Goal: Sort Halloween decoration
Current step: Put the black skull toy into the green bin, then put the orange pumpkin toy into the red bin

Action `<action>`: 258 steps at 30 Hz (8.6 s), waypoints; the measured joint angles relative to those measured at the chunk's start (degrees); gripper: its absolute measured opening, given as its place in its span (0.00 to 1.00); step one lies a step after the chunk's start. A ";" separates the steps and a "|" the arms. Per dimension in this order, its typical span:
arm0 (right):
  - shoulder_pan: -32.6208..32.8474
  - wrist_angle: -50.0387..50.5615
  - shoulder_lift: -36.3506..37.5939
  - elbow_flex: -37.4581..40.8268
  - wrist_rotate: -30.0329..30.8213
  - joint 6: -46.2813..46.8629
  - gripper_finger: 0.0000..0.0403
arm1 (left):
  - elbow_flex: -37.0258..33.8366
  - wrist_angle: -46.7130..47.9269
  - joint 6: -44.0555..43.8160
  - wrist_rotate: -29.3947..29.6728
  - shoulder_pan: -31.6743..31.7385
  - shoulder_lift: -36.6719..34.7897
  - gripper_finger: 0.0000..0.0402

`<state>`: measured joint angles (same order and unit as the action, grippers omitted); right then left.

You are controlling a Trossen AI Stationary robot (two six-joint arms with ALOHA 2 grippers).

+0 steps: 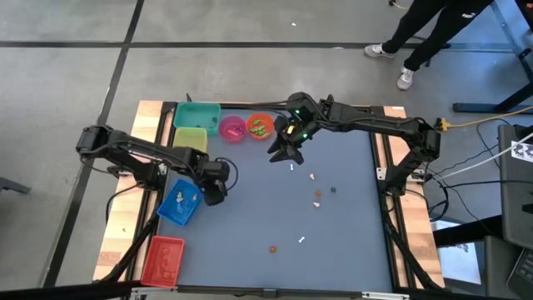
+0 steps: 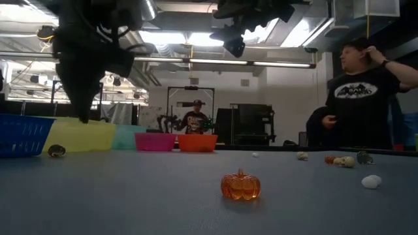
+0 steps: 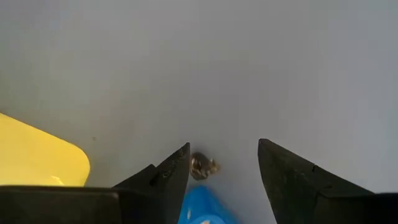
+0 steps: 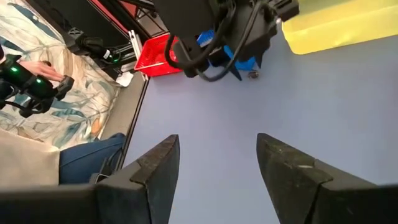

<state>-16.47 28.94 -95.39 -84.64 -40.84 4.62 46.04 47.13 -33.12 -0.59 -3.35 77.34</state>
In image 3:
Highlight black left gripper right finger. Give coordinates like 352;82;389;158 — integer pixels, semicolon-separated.
257;138;398;224

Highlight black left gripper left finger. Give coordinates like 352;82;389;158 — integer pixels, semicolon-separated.
0;142;191;224

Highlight yellow-green plastic basket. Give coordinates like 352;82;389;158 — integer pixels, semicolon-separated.
0;111;91;187

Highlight blue plastic basket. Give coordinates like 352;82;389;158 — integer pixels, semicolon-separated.
177;185;239;224

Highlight grey translucent skull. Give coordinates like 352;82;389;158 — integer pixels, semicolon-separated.
189;151;221;181

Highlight blue-grey table mat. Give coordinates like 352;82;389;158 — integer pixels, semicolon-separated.
0;0;398;224

